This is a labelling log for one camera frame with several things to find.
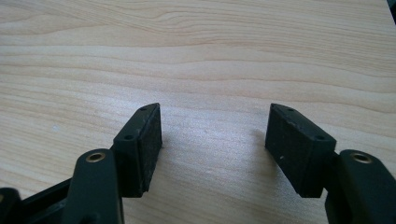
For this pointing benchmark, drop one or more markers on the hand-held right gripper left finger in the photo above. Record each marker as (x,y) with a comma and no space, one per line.
(137,155)

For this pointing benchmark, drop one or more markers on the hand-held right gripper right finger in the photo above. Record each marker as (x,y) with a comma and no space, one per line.
(295,149)

